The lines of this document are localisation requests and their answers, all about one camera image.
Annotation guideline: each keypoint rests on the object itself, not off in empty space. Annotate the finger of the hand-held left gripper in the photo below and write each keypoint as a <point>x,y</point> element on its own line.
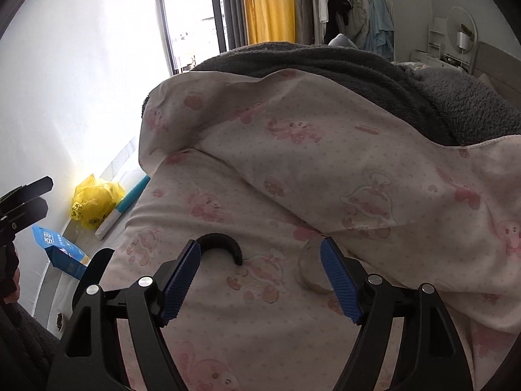
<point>32,189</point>
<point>28,211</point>

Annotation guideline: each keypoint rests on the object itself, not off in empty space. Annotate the white and teal tube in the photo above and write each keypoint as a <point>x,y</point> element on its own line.
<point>122,207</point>

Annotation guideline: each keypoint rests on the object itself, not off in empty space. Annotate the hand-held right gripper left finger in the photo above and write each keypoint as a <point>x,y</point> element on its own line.
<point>179,285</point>

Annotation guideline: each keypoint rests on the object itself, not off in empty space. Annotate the white vanity table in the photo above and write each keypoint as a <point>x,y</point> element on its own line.
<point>427,57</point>

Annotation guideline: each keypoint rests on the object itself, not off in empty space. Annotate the black curved headband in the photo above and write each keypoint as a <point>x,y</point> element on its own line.
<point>222,238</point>

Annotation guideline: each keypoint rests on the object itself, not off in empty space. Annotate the blue cardboard box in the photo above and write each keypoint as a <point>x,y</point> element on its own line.
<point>57,248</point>

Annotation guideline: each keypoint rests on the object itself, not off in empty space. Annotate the pink printed blanket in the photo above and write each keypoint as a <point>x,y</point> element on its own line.
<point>285,150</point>

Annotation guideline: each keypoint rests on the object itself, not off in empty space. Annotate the yellow plastic bag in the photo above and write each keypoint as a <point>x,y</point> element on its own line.
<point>93,199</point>

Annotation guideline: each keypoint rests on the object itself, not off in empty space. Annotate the white hanging shirt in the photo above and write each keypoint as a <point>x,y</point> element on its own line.
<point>323,2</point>

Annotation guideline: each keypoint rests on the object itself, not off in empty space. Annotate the yellow curtain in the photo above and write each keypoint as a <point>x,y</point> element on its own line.
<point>268,4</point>

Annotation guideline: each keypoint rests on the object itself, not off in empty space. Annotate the window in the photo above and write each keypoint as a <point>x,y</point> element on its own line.
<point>183,16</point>

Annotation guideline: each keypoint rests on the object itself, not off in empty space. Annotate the grey curtain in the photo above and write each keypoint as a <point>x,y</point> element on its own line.
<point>234,12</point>

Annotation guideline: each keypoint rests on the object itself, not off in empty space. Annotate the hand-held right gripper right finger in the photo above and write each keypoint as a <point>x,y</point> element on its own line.
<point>340,281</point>

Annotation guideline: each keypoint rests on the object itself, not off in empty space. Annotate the clear round plastic lid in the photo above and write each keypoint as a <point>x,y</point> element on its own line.
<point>309,269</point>

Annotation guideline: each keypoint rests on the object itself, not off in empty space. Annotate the pale bed headboard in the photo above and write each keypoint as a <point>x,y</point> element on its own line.
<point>496,69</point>

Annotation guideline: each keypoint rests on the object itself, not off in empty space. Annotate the grey fleece blanket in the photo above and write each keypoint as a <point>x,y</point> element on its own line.
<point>346,73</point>

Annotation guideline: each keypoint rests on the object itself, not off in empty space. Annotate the pale pillow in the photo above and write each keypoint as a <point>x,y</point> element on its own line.
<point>411,67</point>

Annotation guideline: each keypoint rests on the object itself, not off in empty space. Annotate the beige hanging jacket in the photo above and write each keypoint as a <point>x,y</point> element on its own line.
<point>358,8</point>

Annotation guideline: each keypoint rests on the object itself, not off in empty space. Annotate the grey fleece clothing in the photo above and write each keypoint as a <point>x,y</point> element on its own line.
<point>24,342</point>

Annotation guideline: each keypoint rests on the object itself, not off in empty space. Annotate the round white mirror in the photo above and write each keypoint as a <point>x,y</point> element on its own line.
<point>458,20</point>

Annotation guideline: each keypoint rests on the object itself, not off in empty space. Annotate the light blue plush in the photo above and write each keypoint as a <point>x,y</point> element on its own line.
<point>340,40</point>

